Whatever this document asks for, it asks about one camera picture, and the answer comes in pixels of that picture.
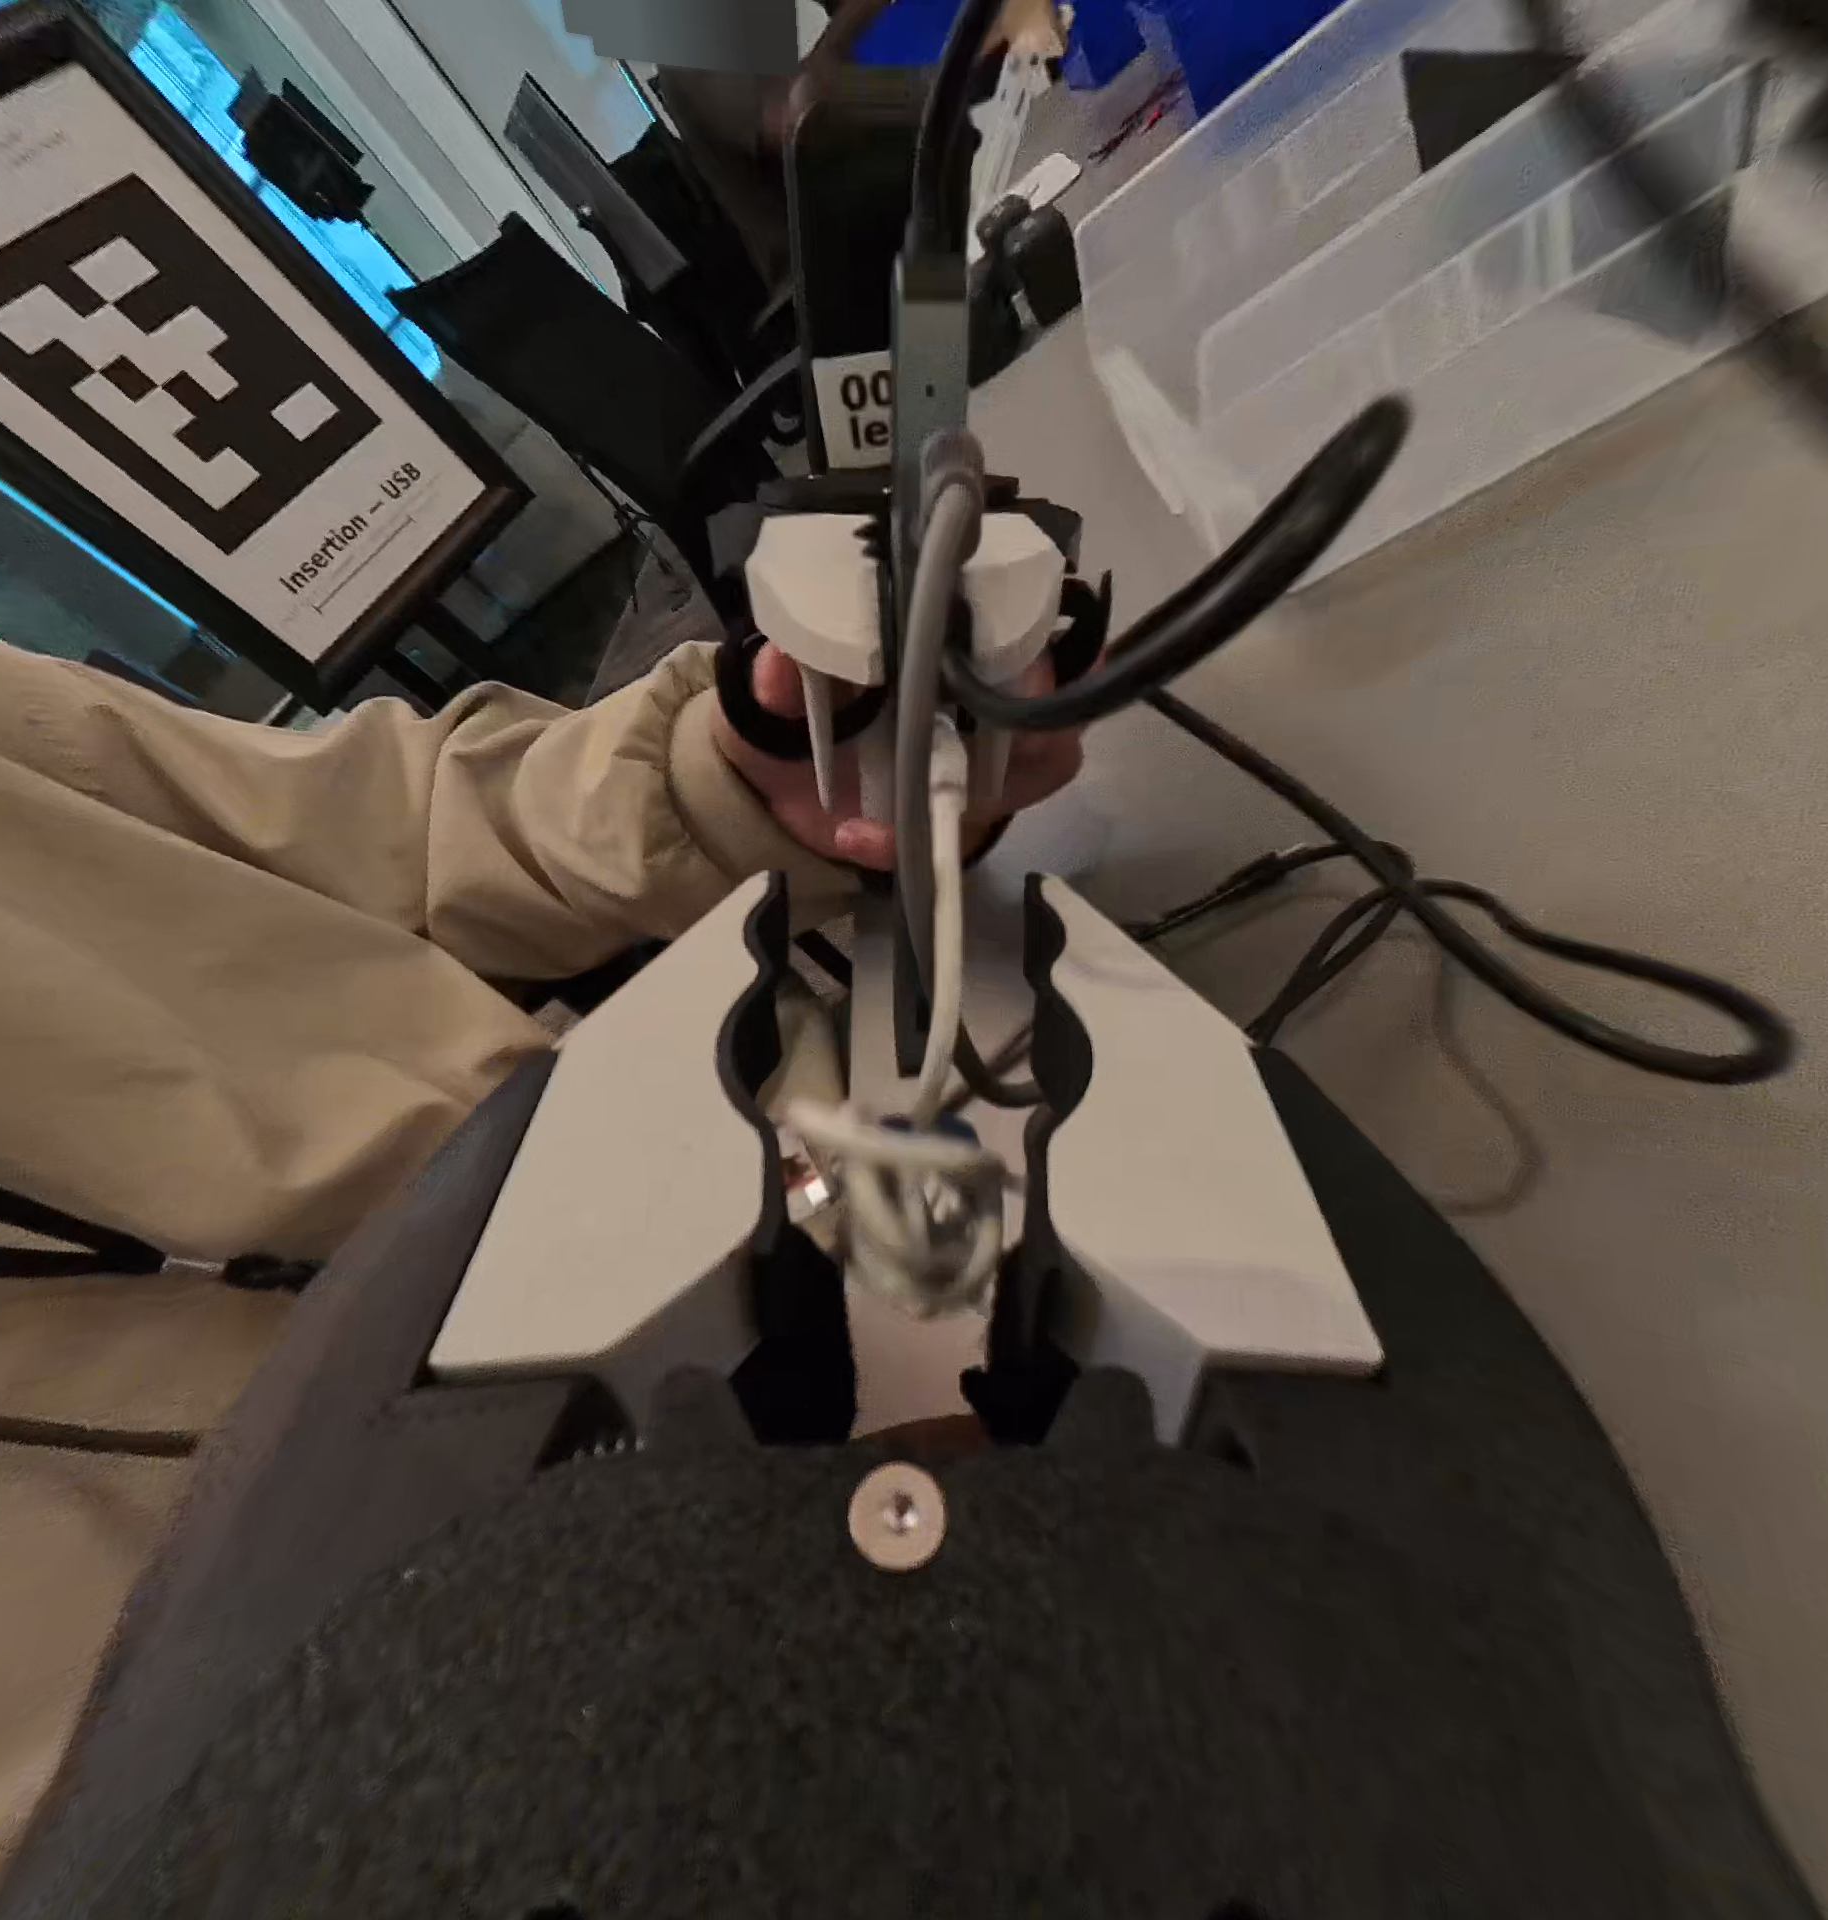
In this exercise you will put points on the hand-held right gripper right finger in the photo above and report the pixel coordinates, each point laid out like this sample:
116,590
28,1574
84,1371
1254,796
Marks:
1213,1201

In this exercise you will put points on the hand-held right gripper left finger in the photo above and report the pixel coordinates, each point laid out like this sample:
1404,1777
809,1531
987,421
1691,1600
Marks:
614,1201

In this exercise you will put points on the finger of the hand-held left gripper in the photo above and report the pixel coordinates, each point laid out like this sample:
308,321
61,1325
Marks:
1020,593
825,593

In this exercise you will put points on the grey metal USB hub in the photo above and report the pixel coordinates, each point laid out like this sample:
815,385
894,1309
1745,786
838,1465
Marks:
928,346

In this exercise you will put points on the blue plastic bin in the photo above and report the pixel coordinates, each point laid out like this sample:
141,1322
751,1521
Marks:
1154,31

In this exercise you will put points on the clear plastic divided bin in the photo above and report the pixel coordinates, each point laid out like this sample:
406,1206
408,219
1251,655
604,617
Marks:
1530,376
1247,228

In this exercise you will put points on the person's left forearm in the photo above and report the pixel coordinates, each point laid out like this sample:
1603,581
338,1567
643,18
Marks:
331,899

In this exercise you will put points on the person's left hand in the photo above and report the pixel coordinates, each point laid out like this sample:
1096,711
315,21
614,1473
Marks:
796,796

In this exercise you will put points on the black office chair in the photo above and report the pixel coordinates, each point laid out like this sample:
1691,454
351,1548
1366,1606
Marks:
555,359

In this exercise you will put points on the framed black white marker sign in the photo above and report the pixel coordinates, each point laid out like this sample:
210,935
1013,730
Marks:
406,496

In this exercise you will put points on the black tripod camera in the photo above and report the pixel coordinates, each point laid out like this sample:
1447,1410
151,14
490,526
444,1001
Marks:
308,142

